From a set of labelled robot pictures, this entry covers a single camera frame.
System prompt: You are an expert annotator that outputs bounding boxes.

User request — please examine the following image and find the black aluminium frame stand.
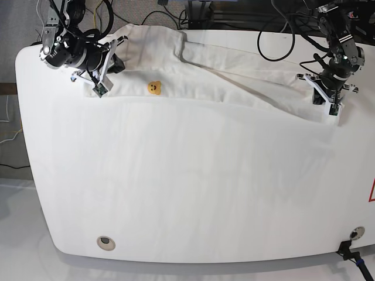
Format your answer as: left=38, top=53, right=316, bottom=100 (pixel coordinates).
left=184, top=1, right=221, bottom=30

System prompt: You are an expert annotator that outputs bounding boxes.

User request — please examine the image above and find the white printed T-shirt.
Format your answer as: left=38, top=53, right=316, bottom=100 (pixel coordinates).
left=83, top=23, right=345, bottom=126

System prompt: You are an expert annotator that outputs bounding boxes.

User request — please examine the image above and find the black flat edge device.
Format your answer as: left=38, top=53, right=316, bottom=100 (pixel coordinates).
left=31, top=41, right=42, bottom=46

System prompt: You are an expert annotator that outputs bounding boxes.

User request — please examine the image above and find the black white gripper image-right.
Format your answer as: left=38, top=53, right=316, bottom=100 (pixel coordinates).
left=296, top=73, right=359, bottom=105

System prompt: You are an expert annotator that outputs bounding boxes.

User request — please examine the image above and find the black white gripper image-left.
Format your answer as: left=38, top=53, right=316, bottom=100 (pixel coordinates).
left=39, top=34, right=128, bottom=86

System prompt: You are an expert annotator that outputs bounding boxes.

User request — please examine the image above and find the right table cable grommet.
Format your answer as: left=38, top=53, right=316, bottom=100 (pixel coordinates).
left=350, top=226, right=365, bottom=241

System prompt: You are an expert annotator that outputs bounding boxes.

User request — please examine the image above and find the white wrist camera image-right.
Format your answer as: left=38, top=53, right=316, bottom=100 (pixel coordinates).
left=324, top=102, right=342, bottom=118

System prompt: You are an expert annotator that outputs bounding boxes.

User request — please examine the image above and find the black table clamp with cable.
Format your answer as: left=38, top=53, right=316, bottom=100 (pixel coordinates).
left=336, top=241, right=374, bottom=281

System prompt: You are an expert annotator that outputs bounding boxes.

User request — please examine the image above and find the yellow floor cable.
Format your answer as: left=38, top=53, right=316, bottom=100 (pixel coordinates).
left=93, top=0, right=104, bottom=33

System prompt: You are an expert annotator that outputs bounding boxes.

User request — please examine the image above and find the white floor cable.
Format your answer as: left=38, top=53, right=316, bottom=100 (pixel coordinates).
left=35, top=0, right=46, bottom=42

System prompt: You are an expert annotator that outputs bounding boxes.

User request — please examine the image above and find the left table cable grommet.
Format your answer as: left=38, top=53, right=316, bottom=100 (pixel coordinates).
left=97, top=236, right=115, bottom=251

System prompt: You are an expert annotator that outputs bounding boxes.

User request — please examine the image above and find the table cable grommet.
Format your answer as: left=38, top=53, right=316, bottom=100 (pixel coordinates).
left=350, top=226, right=365, bottom=241
left=97, top=236, right=115, bottom=251

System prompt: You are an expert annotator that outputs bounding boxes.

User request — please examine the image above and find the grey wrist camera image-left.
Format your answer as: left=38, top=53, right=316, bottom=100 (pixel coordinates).
left=93, top=79, right=113, bottom=98

